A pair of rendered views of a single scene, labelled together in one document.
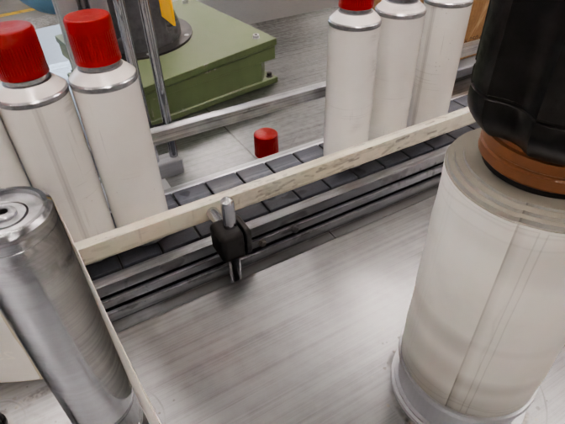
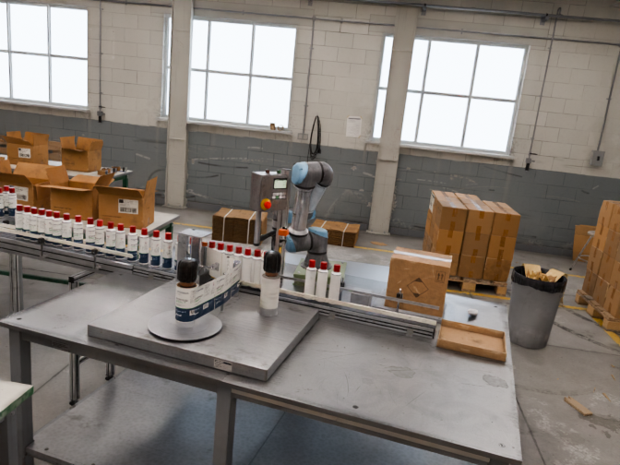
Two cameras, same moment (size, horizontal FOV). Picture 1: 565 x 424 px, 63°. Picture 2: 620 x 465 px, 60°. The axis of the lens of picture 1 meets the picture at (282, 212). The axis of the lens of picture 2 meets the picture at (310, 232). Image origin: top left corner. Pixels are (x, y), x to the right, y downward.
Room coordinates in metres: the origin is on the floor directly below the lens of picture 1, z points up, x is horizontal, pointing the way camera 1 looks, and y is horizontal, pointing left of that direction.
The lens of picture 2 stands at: (-1.36, -1.91, 1.87)
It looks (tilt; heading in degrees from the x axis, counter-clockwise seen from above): 14 degrees down; 46
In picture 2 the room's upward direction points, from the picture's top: 6 degrees clockwise
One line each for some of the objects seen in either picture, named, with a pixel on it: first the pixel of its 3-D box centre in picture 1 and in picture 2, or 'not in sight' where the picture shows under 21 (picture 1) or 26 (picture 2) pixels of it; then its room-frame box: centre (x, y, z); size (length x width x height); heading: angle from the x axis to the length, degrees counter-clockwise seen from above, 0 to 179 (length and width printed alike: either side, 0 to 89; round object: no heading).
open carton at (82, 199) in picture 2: not in sight; (81, 193); (0.25, 2.35, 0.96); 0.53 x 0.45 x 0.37; 41
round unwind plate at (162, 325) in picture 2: not in sight; (184, 325); (-0.23, -0.06, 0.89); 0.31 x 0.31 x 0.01
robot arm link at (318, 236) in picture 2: not in sight; (316, 238); (0.81, 0.25, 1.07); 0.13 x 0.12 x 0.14; 164
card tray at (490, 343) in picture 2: not in sight; (471, 339); (0.87, -0.78, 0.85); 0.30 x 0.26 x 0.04; 119
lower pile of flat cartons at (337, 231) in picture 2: not in sight; (334, 232); (3.92, 3.02, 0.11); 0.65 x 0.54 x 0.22; 126
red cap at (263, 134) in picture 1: (266, 142); not in sight; (0.56, 0.02, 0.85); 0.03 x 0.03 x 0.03
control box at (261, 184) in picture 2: not in sight; (269, 191); (0.40, 0.22, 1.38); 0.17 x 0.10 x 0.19; 174
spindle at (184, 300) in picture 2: not in sight; (186, 292); (-0.23, -0.06, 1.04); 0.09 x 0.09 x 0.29
